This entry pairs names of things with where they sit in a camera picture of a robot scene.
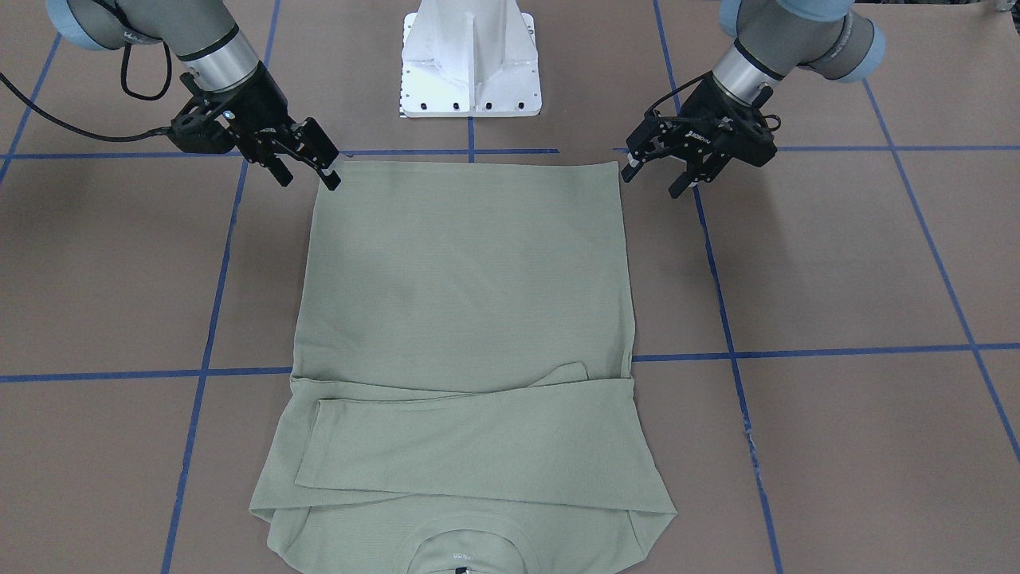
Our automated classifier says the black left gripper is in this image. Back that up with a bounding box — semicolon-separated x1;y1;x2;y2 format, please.
620;72;779;199

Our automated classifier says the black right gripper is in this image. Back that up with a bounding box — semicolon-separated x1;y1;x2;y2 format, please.
182;62;341;191

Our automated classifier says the olive green long-sleeve shirt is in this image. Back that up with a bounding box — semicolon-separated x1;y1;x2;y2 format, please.
250;161;677;573

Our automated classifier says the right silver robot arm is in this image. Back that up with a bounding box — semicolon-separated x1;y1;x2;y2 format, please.
46;1;341;190

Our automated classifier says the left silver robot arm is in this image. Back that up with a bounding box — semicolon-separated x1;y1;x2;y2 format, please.
622;1;886;199

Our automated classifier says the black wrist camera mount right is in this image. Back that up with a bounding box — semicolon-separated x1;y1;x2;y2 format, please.
167;113;234;154

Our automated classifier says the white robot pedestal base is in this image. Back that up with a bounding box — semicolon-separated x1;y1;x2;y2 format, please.
398;1;543;119

